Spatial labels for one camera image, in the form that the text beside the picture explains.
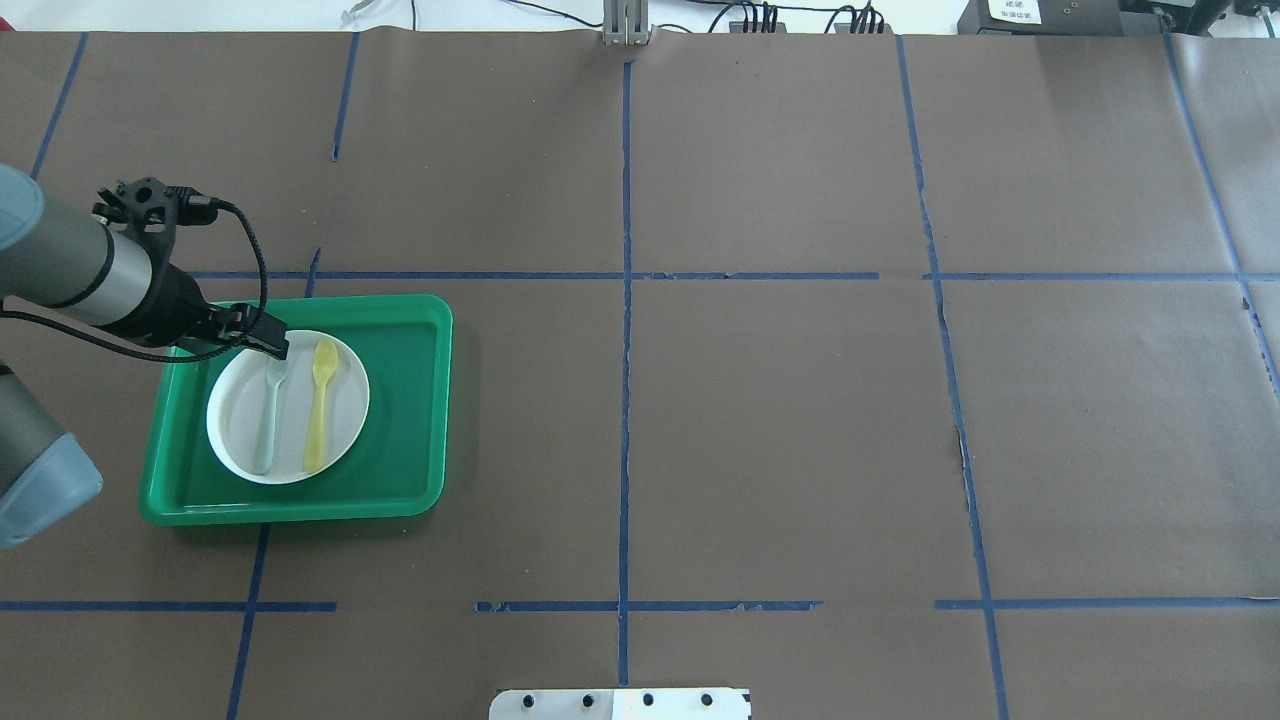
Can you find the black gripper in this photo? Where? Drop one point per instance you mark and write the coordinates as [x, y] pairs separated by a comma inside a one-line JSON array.
[[172, 305]]

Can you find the yellow plastic spoon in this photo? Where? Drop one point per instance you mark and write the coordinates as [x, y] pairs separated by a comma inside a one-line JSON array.
[[324, 365]]

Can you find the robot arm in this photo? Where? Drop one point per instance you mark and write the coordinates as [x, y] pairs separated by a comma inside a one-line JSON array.
[[105, 277]]

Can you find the pale green plastic fork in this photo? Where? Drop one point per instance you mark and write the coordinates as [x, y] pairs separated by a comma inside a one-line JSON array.
[[264, 455]]

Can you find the white round plate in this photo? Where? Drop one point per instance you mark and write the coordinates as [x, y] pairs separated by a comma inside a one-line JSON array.
[[233, 410]]

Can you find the green plastic tray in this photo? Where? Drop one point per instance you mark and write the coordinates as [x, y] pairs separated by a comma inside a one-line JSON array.
[[396, 467]]

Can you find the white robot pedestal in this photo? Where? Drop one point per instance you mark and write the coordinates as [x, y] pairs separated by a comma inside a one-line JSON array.
[[623, 703]]

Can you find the aluminium frame post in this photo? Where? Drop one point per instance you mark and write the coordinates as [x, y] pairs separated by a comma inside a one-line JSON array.
[[626, 23]]

